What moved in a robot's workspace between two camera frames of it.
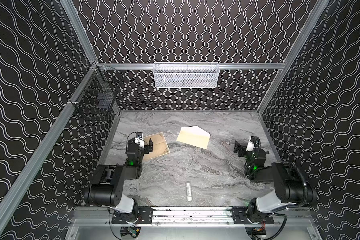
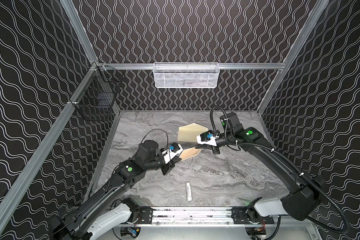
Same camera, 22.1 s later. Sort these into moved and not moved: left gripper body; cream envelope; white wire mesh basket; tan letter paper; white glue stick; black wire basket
Moved: left gripper body; tan letter paper
Not moved: white wire mesh basket; cream envelope; white glue stick; black wire basket
